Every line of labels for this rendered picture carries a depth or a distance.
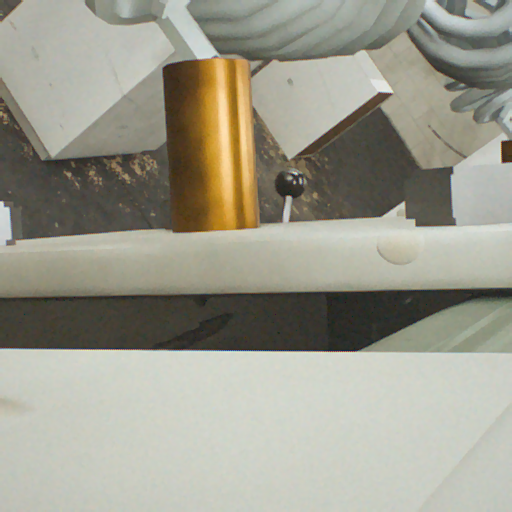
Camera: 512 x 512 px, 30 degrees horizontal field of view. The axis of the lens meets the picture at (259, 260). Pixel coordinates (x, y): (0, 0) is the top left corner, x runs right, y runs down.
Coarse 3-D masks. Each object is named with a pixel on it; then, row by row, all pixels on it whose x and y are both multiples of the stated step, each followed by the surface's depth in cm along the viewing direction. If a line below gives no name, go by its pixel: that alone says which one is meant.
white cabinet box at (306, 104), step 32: (288, 64) 610; (320, 64) 602; (352, 64) 595; (256, 96) 621; (288, 96) 613; (320, 96) 605; (352, 96) 598; (384, 96) 621; (288, 128) 616; (320, 128) 608
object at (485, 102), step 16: (480, 0) 45; (496, 0) 44; (464, 16) 45; (480, 16) 45; (480, 48) 48; (448, 80) 47; (464, 96) 46; (480, 96) 46; (496, 96) 46; (480, 112) 46; (496, 112) 47; (432, 304) 46; (448, 304) 46
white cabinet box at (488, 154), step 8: (504, 136) 452; (488, 144) 456; (496, 144) 454; (480, 152) 458; (488, 152) 456; (496, 152) 455; (464, 160) 461; (472, 160) 460; (480, 160) 458; (488, 160) 457; (496, 160) 455; (400, 208) 476; (384, 216) 480; (392, 216) 478
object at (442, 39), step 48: (192, 0) 19; (240, 0) 18; (288, 0) 19; (336, 0) 20; (384, 0) 22; (432, 0) 35; (240, 48) 21; (288, 48) 22; (336, 48) 23; (432, 48) 36
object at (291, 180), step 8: (288, 168) 113; (280, 176) 112; (288, 176) 112; (296, 176) 112; (304, 176) 113; (280, 184) 112; (288, 184) 111; (296, 184) 112; (304, 184) 112; (280, 192) 112; (288, 192) 112; (296, 192) 112; (288, 200) 112; (288, 208) 112; (280, 216) 112; (288, 216) 111
